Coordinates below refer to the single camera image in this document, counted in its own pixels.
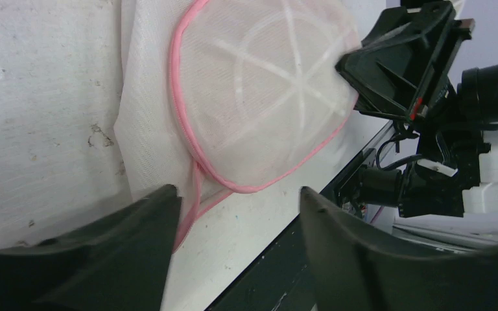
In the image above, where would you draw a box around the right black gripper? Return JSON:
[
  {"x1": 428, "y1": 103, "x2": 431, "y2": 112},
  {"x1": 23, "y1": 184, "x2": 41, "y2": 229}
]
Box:
[{"x1": 335, "y1": 1, "x2": 498, "y2": 218}]

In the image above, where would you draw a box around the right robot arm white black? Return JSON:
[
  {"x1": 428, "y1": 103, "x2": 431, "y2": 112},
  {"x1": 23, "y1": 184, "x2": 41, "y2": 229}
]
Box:
[{"x1": 335, "y1": 1, "x2": 498, "y2": 218}]

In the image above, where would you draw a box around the white mesh laundry bag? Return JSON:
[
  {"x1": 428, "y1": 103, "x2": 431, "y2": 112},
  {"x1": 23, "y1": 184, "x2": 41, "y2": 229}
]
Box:
[{"x1": 113, "y1": 1, "x2": 361, "y2": 248}]

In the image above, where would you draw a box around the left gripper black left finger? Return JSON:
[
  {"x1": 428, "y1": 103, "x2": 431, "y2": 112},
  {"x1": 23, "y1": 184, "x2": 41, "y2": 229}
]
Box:
[{"x1": 0, "y1": 185, "x2": 182, "y2": 310}]

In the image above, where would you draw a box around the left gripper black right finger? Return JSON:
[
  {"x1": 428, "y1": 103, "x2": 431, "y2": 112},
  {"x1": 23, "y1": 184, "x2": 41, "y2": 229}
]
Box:
[{"x1": 300, "y1": 187, "x2": 498, "y2": 310}]

